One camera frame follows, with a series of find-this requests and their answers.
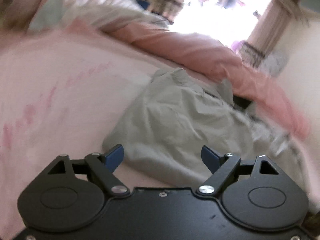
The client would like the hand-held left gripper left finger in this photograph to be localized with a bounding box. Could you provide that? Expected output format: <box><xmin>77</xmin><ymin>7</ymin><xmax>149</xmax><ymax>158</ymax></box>
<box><xmin>47</xmin><ymin>144</ymin><xmax>130</xmax><ymax>196</ymax></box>

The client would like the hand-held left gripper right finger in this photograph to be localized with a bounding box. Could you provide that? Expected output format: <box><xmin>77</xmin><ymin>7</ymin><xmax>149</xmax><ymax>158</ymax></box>
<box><xmin>196</xmin><ymin>144</ymin><xmax>280</xmax><ymax>197</ymax></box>

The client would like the grey and black jacket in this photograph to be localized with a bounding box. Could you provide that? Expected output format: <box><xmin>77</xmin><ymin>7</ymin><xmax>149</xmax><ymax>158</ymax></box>
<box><xmin>102</xmin><ymin>67</ymin><xmax>300</xmax><ymax>180</ymax></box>

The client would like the pink duvet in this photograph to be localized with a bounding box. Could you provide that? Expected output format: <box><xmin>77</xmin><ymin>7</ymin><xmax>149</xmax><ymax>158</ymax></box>
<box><xmin>100</xmin><ymin>20</ymin><xmax>310</xmax><ymax>140</ymax></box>

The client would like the purple cloth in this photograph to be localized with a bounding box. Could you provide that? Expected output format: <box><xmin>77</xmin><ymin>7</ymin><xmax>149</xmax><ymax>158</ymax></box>
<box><xmin>231</xmin><ymin>40</ymin><xmax>248</xmax><ymax>55</ymax></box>

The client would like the white blanket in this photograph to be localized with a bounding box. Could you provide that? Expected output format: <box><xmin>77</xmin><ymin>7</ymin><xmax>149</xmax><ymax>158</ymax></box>
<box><xmin>27</xmin><ymin>0</ymin><xmax>170</xmax><ymax>38</ymax></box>

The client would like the brown patterned curtain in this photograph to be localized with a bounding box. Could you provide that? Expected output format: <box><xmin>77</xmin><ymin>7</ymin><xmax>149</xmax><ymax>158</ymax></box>
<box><xmin>237</xmin><ymin>0</ymin><xmax>308</xmax><ymax>68</ymax></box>
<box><xmin>147</xmin><ymin>0</ymin><xmax>195</xmax><ymax>25</ymax></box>

